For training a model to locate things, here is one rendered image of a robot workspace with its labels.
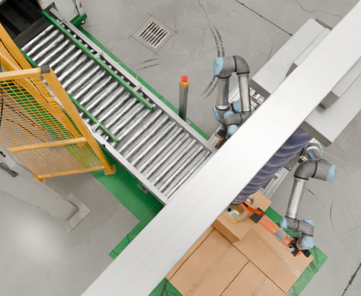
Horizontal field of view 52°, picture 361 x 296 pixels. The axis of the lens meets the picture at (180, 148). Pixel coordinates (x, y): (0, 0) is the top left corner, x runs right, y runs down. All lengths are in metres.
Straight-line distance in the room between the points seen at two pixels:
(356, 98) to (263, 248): 2.36
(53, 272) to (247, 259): 1.90
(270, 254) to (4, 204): 2.71
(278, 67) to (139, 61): 3.46
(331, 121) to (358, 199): 3.26
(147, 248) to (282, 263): 2.69
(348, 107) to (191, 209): 0.60
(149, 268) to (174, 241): 0.07
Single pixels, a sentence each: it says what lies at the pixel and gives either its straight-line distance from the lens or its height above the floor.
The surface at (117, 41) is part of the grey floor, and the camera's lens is 4.70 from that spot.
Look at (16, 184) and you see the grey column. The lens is 2.65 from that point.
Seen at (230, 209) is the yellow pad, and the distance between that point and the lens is 2.92.
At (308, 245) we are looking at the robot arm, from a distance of 2.56.
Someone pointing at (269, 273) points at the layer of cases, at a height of 0.54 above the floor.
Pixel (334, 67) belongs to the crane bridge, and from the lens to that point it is 1.00.
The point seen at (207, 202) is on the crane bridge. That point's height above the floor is 3.05.
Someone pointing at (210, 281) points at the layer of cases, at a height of 0.54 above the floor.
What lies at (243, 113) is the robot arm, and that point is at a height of 1.42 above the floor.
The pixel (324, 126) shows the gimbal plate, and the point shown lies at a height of 2.87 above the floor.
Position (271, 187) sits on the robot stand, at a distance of 3.82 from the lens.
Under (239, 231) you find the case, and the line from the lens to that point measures 2.95.
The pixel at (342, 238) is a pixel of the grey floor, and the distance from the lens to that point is 4.22.
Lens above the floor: 3.84
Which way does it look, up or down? 72 degrees down
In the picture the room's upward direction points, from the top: 3 degrees clockwise
